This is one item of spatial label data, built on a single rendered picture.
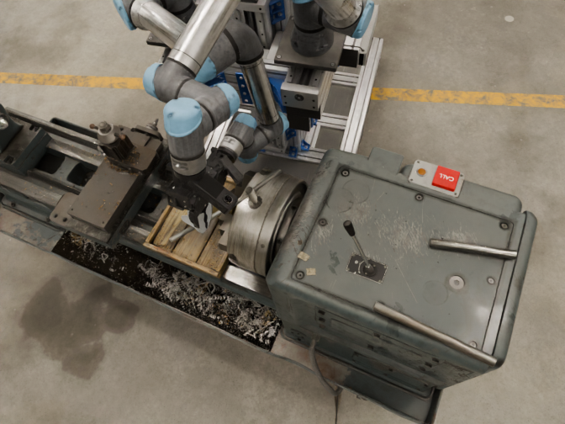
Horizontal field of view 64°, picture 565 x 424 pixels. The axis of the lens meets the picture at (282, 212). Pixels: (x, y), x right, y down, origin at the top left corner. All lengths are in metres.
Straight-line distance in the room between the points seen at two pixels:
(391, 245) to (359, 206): 0.13
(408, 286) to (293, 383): 1.31
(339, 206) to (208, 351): 1.42
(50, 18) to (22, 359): 2.60
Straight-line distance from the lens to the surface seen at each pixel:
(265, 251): 1.24
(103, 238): 1.70
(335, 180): 1.24
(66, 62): 3.81
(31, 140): 2.07
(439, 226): 1.21
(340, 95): 2.79
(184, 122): 0.91
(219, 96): 1.00
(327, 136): 2.60
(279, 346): 1.82
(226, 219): 1.38
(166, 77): 1.06
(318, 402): 2.33
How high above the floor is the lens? 2.32
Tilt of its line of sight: 63 degrees down
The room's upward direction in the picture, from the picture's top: 11 degrees counter-clockwise
